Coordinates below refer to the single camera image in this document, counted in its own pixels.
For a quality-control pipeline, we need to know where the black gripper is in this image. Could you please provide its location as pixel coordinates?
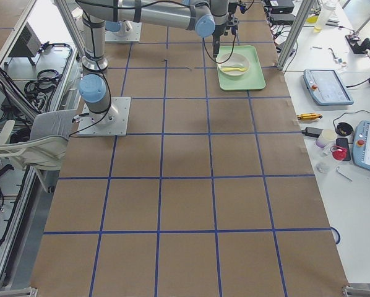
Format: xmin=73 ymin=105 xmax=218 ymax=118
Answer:
xmin=212 ymin=15 xmax=238 ymax=58
xmin=228 ymin=0 xmax=247 ymax=14

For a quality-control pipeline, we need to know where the red round lid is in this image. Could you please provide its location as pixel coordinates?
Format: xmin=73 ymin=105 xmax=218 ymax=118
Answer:
xmin=330 ymin=145 xmax=348 ymax=161

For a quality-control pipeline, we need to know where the yellow plastic fork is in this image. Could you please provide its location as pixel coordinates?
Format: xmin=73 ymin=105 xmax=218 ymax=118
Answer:
xmin=220 ymin=67 xmax=248 ymax=72

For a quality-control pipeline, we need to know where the black smartphone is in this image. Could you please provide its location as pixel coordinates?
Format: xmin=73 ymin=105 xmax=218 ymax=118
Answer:
xmin=335 ymin=137 xmax=351 ymax=161

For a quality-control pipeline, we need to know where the grey electronics box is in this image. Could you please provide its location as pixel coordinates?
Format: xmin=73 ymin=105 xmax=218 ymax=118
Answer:
xmin=8 ymin=22 xmax=42 ymax=66

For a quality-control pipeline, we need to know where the blue teach pendant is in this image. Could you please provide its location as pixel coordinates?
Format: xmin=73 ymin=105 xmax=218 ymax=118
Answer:
xmin=303 ymin=69 xmax=354 ymax=106
xmin=352 ymin=121 xmax=370 ymax=170

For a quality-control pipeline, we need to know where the light green plastic tray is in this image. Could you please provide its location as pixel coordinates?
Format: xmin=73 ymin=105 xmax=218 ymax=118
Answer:
xmin=217 ymin=45 xmax=266 ymax=91

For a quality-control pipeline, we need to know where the black round dish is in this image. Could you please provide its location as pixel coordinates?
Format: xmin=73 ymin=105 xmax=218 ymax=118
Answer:
xmin=335 ymin=122 xmax=354 ymax=137

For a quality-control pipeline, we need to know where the lower blue teach pendant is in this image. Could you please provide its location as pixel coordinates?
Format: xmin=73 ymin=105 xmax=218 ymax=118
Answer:
xmin=352 ymin=121 xmax=370 ymax=170

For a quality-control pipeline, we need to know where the metal allen key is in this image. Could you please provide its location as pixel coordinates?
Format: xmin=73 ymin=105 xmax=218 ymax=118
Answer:
xmin=335 ymin=166 xmax=353 ymax=182

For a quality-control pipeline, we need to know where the white office chair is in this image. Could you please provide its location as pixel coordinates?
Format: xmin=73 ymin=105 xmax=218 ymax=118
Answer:
xmin=0 ymin=108 xmax=78 ymax=193

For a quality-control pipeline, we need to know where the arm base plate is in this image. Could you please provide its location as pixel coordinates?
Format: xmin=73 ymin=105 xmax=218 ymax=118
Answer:
xmin=77 ymin=97 xmax=131 ymax=137
xmin=105 ymin=20 xmax=142 ymax=43

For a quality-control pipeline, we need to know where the black power adapter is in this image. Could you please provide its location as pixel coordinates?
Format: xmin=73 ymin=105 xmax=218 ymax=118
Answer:
xmin=301 ymin=126 xmax=322 ymax=138

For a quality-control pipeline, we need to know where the upper blue teach pendant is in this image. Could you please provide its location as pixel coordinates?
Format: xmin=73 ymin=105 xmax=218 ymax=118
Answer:
xmin=303 ymin=69 xmax=354 ymax=106

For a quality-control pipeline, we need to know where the aluminium frame post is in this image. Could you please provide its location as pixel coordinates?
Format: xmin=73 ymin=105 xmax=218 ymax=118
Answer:
xmin=277 ymin=0 xmax=313 ymax=70

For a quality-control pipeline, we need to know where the white lavender cup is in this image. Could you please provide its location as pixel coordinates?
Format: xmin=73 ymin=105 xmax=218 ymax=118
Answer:
xmin=316 ymin=129 xmax=337 ymax=148

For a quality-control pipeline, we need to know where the white round plate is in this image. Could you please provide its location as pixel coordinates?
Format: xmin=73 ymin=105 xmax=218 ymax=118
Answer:
xmin=216 ymin=53 xmax=250 ymax=77

